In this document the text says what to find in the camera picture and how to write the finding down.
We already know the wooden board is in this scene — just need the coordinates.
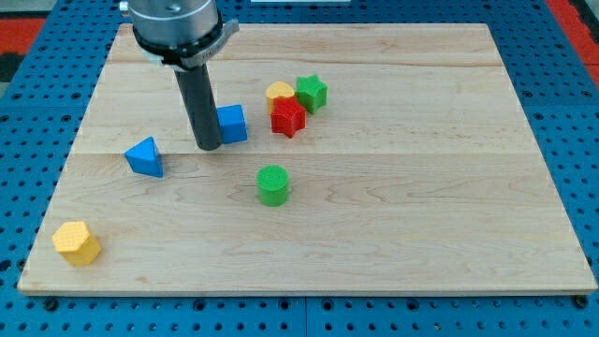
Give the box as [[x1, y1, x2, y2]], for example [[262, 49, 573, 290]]
[[18, 23, 597, 297]]

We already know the blue triangle block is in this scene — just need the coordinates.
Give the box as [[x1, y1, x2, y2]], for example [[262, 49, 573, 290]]
[[124, 137, 164, 178]]

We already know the green cylinder block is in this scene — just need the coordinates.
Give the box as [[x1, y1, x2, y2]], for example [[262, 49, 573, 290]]
[[256, 165, 289, 207]]

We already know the red star block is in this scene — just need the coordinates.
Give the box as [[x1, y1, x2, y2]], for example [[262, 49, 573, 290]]
[[270, 96, 306, 139]]

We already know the green star block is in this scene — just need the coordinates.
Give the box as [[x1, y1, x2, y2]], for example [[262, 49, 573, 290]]
[[295, 74, 328, 114]]

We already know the blue cube block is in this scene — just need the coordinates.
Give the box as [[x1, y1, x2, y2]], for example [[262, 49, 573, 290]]
[[217, 105, 247, 144]]

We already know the yellow heart block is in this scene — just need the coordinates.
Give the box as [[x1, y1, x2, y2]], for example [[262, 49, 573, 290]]
[[265, 81, 295, 114]]

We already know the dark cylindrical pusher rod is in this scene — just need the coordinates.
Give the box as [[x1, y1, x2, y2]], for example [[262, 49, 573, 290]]
[[175, 65, 223, 151]]

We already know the yellow hexagon block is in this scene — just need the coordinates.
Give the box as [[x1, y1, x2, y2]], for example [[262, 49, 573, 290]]
[[51, 221, 102, 266]]

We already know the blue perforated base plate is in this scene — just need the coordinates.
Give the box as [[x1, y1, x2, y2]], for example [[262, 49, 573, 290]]
[[1, 0, 598, 336]]

